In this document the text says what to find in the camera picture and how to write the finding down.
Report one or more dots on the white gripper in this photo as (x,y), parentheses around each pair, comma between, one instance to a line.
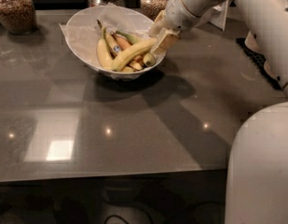
(178,16)

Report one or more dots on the large top yellow banana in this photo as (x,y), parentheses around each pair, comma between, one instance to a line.
(127,55)

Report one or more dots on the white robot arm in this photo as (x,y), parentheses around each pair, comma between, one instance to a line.
(257,171)

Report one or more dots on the green-tipped right banana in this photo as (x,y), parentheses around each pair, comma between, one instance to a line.
(148,58)

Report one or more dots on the orange-tinted middle banana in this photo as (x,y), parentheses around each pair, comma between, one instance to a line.
(137,61)

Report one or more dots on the banana with blue sticker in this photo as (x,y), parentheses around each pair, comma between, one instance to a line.
(114,48)

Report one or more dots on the left yellow banana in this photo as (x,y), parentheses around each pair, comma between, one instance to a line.
(104,56)

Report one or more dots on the white oval bowl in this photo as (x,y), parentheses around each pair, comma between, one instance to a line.
(112,41)

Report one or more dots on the white paper bowl liner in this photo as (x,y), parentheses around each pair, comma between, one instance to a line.
(82,34)

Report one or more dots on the right glass jar of grains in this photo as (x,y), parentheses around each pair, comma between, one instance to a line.
(153,2)

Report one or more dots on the glass jar of grains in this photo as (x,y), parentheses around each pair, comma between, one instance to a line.
(153,2)
(18,16)

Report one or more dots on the white folded card stand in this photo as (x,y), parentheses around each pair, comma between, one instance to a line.
(219,14)

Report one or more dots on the black mesh mat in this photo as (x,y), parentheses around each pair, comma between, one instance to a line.
(258,61)

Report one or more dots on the left glass jar of grains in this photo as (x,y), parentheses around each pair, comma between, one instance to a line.
(18,16)

